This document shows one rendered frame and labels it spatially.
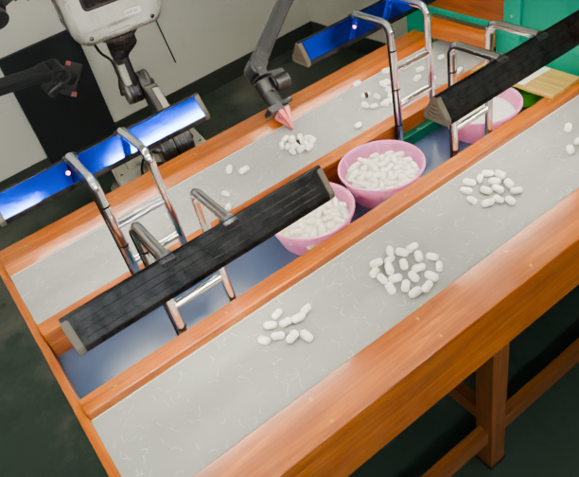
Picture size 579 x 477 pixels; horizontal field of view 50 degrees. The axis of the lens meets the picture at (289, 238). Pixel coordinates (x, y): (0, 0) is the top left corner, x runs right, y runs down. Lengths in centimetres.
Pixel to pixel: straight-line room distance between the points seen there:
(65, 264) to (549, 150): 148
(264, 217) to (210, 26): 307
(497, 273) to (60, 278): 122
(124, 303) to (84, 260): 76
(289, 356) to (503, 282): 53
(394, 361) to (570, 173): 81
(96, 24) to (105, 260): 83
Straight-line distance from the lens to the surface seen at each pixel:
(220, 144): 223
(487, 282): 155
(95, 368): 175
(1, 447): 270
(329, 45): 200
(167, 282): 125
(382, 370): 139
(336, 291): 160
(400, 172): 195
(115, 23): 234
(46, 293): 194
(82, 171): 161
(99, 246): 201
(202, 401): 147
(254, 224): 130
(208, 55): 433
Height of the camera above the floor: 188
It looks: 40 degrees down
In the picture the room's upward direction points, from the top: 15 degrees counter-clockwise
